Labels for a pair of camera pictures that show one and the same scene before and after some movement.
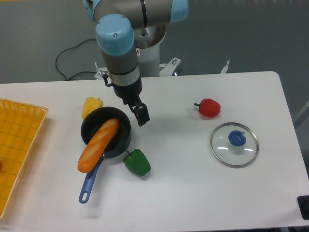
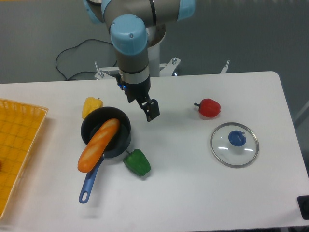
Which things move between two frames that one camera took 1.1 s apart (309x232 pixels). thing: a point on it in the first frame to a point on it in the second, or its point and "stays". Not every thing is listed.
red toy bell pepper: (209, 108) stays
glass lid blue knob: (234, 145) stays
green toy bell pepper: (137, 162) stays
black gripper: (130, 94) to (138, 91)
